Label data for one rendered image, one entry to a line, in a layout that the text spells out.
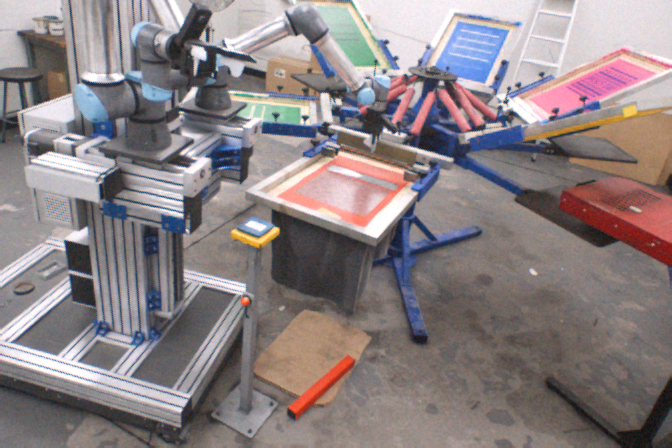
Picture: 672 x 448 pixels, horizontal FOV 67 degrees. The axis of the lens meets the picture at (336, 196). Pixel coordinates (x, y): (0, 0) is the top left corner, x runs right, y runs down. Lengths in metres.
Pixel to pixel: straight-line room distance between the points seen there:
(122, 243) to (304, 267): 0.76
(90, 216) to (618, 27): 5.40
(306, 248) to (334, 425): 0.83
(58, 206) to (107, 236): 0.22
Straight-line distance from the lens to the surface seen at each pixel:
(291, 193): 2.17
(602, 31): 6.29
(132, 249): 2.26
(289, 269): 2.29
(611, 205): 2.37
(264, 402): 2.55
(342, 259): 2.12
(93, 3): 1.61
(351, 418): 2.54
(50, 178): 1.87
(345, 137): 2.52
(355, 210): 2.10
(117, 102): 1.66
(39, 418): 2.65
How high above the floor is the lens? 1.94
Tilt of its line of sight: 27 degrees down
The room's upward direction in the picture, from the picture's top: 8 degrees clockwise
